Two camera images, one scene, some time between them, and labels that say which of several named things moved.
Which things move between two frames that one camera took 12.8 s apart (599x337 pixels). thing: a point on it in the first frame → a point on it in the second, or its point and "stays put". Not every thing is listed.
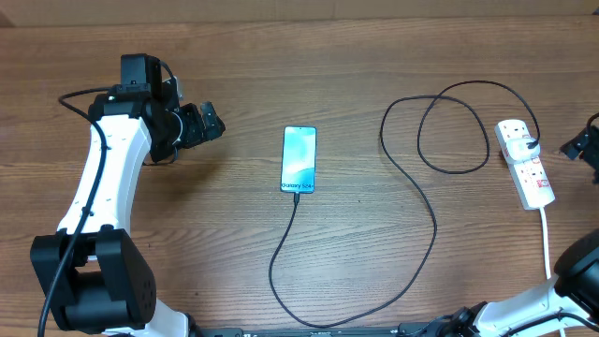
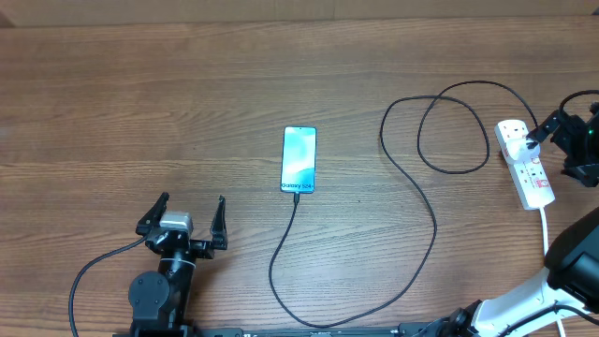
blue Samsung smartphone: [299, 155] stays put
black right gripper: [587, 147] → [590, 169]
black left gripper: [196, 130] → [204, 248]
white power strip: [530, 178] stays put
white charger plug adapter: [518, 150] stays put
